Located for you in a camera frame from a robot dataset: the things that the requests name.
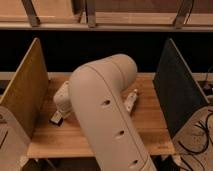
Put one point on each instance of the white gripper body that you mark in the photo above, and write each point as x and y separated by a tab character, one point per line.
62	100

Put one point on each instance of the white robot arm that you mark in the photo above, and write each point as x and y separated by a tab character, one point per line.
93	94

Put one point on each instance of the left wooden side panel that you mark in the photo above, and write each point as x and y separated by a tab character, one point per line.
23	97

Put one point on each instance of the right dark side panel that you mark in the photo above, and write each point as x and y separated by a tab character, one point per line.
178	92

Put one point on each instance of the middle metal shelf bracket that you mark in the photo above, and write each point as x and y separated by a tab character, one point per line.
90	13

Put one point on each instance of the metal shelf bracket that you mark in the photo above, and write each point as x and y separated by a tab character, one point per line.
90	13
183	11
31	13

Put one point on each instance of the left metal shelf bracket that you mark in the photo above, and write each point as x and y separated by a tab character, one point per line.
31	13

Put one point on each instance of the right metal shelf bracket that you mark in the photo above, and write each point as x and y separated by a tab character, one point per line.
183	11

